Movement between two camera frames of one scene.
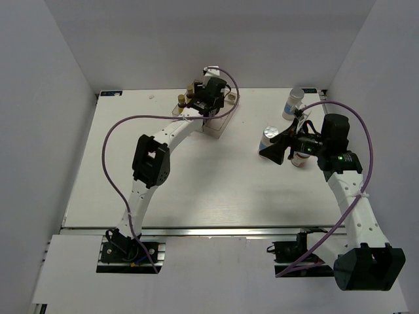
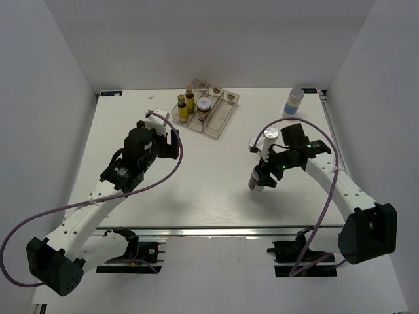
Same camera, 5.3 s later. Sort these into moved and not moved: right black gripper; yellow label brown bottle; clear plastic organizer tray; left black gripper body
Moved: right black gripper; left black gripper body
Not moved: clear plastic organizer tray; yellow label brown bottle
